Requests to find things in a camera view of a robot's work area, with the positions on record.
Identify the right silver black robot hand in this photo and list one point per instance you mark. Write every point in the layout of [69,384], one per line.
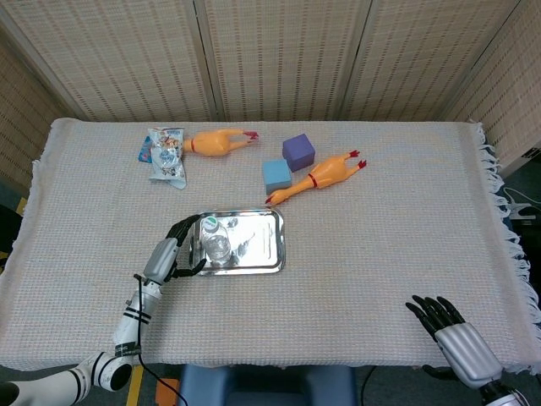
[458,342]

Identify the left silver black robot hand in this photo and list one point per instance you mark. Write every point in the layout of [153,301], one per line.
[162,260]

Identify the transparent plastic water bottle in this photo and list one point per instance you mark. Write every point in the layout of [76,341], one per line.
[215,245]

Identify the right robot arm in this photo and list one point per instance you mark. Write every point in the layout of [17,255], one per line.
[503,395]

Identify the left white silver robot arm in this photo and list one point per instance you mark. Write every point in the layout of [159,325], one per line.
[131,321]

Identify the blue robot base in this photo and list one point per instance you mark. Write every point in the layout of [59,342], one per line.
[266,387]

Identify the stainless steel rectangular tray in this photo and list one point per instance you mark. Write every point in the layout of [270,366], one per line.
[258,241]

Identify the silver printed snack bag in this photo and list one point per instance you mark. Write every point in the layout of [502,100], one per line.
[167,158]

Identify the small blue snack packet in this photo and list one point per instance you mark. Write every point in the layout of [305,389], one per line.
[144,152]

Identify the beige woven tablecloth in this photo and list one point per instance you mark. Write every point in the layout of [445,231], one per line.
[359,287]

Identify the yellow rubber chicken toy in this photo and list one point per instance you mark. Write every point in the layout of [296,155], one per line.
[213,142]
[327,173]

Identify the orange floor marker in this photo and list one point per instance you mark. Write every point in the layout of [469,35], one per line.
[167,393]

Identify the light blue foam cube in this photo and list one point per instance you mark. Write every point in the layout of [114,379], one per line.
[277,175]

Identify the black rounded object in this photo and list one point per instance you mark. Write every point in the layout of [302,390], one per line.
[9,237]

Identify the purple foam cube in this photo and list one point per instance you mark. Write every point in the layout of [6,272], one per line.
[299,152]

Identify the woven bamboo folding screen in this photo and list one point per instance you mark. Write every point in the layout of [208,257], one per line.
[274,55]

